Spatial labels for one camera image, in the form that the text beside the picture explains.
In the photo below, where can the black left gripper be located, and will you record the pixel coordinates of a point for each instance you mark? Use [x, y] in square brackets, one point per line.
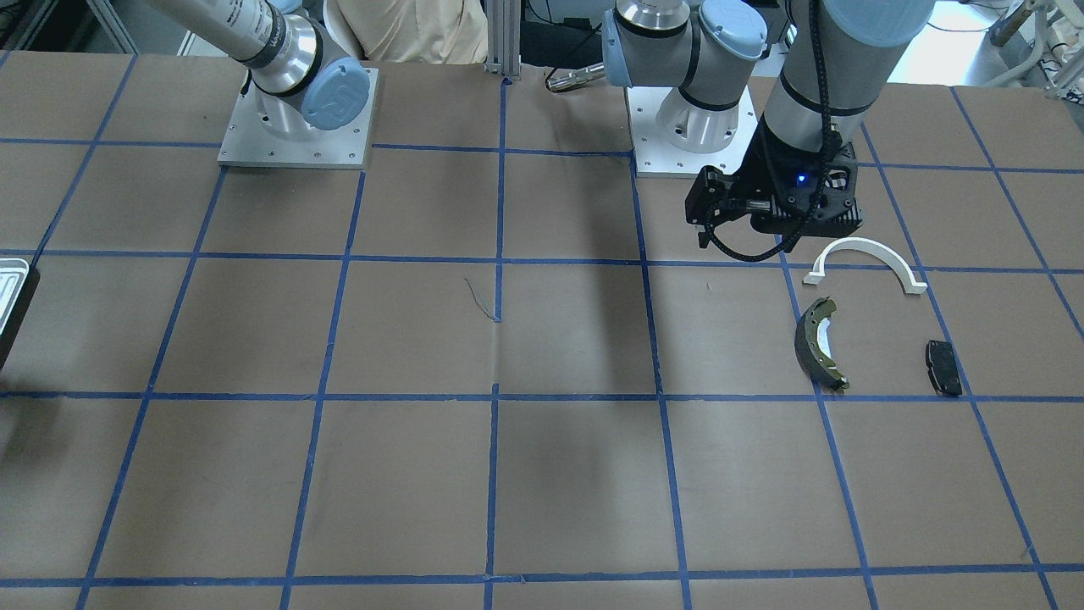
[765, 166]

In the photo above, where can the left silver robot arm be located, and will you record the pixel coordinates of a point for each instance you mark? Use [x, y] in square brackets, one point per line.
[835, 69]

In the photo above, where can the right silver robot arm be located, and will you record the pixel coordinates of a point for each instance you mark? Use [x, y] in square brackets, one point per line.
[288, 55]

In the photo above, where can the silver metal tray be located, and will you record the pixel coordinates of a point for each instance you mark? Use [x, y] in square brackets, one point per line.
[15, 274]

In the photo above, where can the white curved plastic part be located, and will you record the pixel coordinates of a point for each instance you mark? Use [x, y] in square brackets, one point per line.
[908, 281]

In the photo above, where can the green brake shoe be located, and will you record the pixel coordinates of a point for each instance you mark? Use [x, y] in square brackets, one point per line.
[812, 346]

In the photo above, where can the black brake pad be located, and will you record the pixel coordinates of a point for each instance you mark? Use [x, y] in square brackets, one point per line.
[942, 368]

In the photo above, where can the person in beige shirt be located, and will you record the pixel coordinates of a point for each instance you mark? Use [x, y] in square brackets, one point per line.
[428, 32]

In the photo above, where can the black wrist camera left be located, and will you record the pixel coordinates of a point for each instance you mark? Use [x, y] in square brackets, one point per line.
[710, 203]

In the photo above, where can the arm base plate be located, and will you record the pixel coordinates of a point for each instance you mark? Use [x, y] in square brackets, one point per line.
[660, 144]
[265, 133]

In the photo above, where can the aluminium frame post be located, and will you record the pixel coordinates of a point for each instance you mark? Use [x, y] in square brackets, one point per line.
[503, 43]

